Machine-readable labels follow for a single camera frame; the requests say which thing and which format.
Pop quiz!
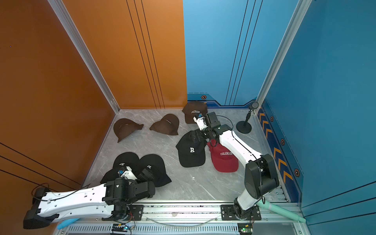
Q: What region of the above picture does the black R cap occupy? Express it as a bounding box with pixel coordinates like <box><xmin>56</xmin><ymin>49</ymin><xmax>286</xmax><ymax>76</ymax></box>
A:
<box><xmin>176</xmin><ymin>131</ymin><xmax>207</xmax><ymax>168</ymax></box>

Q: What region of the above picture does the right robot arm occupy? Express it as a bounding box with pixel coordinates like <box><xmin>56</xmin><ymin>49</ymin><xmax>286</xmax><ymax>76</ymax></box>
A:
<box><xmin>190</xmin><ymin>112</ymin><xmax>280</xmax><ymax>220</ymax></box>

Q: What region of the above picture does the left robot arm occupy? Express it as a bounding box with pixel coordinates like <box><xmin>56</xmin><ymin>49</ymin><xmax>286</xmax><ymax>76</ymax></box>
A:
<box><xmin>23</xmin><ymin>166</ymin><xmax>155</xmax><ymax>230</ymax></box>

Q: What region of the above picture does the black microphone stand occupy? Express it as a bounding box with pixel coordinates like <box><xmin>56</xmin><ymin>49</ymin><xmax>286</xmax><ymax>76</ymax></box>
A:
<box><xmin>236</xmin><ymin>100</ymin><xmax>259</xmax><ymax>134</ymax></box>

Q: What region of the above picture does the brown Colorado cap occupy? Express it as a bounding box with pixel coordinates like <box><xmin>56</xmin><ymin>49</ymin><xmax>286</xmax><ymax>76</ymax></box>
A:
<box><xmin>182</xmin><ymin>101</ymin><xmax>208</xmax><ymax>124</ymax></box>

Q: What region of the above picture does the brown cap middle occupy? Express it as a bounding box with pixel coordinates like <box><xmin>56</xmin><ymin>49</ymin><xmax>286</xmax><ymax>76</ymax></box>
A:
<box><xmin>149</xmin><ymin>114</ymin><xmax>180</xmax><ymax>136</ymax></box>

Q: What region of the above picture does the left circuit board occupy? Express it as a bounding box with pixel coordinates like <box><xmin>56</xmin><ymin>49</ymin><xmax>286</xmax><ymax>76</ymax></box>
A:
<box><xmin>111</xmin><ymin>223</ymin><xmax>132</xmax><ymax>235</ymax></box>

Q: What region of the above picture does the circuit board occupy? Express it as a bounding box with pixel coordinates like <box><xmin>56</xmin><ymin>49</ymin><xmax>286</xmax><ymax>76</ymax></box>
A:
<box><xmin>238</xmin><ymin>223</ymin><xmax>253</xmax><ymax>235</ymax></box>
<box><xmin>111</xmin><ymin>223</ymin><xmax>132</xmax><ymax>235</ymax></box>

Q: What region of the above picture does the brown cap far left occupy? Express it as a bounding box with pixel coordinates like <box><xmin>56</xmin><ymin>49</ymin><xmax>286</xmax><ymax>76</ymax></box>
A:
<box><xmin>113</xmin><ymin>118</ymin><xmax>144</xmax><ymax>143</ymax></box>

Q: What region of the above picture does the right circuit board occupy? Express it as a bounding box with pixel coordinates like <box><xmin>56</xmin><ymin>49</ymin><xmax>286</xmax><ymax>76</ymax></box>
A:
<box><xmin>238</xmin><ymin>223</ymin><xmax>253</xmax><ymax>235</ymax></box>

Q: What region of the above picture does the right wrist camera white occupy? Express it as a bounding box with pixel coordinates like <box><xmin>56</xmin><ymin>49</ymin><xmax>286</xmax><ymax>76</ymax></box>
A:
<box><xmin>193</xmin><ymin>114</ymin><xmax>208</xmax><ymax>131</ymax></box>

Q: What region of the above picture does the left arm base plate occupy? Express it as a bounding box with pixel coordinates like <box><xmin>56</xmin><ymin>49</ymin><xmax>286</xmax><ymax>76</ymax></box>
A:
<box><xmin>101</xmin><ymin>204</ymin><xmax>144</xmax><ymax>221</ymax></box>

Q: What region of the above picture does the aluminium front rail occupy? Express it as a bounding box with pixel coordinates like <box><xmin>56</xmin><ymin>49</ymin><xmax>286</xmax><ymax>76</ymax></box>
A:
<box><xmin>54</xmin><ymin>201</ymin><xmax>310</xmax><ymax>235</ymax></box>

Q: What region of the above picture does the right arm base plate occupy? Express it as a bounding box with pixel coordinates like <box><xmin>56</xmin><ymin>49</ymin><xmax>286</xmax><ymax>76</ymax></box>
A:
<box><xmin>220</xmin><ymin>204</ymin><xmax>261</xmax><ymax>221</ymax></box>

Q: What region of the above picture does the blue foam handle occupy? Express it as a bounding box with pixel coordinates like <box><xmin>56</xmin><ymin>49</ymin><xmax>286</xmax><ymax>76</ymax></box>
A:
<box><xmin>57</xmin><ymin>218</ymin><xmax>79</xmax><ymax>230</ymax></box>

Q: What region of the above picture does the green foam handle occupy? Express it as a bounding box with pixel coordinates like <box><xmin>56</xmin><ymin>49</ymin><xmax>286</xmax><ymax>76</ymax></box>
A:
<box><xmin>256</xmin><ymin>201</ymin><xmax>306</xmax><ymax>223</ymax></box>

